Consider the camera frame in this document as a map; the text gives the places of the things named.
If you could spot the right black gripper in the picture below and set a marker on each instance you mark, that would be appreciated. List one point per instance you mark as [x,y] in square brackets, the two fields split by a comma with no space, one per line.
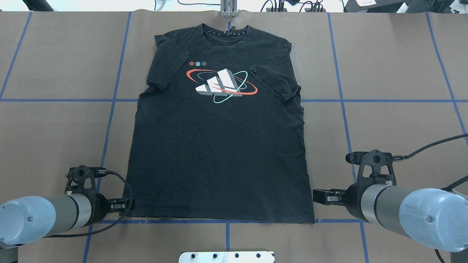
[353,196]

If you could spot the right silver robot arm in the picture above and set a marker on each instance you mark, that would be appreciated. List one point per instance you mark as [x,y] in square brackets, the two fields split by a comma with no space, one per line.
[432,217]

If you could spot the aluminium frame post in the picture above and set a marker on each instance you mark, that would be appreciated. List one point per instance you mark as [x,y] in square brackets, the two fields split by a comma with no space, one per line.
[228,8]

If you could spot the black usb hub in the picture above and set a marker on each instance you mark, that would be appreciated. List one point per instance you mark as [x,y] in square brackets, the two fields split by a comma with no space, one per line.
[300,6]

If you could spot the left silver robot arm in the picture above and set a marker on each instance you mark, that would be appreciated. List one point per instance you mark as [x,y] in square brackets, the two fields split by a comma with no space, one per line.
[29,219]

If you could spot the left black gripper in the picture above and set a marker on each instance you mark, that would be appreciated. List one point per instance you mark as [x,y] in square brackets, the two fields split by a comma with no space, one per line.
[100,204]

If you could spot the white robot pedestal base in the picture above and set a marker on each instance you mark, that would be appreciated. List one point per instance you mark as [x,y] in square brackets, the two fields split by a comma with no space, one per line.
[228,257]

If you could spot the black printed t-shirt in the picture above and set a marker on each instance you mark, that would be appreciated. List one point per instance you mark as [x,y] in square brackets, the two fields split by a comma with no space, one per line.
[219,132]

